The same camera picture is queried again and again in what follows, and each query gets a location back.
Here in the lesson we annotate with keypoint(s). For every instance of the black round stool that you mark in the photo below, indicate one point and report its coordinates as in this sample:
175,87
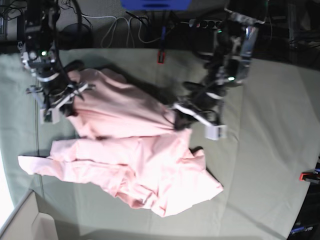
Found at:
70,38

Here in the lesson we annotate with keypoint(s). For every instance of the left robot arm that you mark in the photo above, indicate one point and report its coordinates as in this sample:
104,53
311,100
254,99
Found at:
227,67

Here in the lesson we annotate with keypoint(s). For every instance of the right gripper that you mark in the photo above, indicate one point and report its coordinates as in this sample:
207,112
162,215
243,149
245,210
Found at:
57,102

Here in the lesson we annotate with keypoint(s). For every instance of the blue box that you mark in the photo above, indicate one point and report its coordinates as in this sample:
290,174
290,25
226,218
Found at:
155,5

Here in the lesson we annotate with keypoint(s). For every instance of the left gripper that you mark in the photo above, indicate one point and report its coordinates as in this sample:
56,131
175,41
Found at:
207,111

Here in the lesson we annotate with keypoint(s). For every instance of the beige plastic bin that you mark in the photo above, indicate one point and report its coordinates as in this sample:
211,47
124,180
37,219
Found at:
26,222

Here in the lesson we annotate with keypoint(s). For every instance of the red black clamp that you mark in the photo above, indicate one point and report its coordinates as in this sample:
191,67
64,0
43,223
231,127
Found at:
161,51
312,176

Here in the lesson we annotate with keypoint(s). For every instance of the black power strip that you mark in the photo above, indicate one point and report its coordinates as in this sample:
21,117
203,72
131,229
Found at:
207,24

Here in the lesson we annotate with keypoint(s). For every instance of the pink t-shirt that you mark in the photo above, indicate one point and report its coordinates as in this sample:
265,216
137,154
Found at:
127,145

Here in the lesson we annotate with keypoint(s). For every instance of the green table cloth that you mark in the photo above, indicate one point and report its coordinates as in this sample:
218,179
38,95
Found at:
273,136

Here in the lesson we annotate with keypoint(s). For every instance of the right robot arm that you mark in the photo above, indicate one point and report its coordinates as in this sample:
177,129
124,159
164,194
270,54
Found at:
40,55

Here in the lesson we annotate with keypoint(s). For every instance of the red black clamp middle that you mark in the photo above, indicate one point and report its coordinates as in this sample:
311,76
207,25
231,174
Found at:
161,51

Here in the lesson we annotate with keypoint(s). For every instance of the red black clamp right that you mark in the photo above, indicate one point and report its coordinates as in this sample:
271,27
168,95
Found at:
312,176

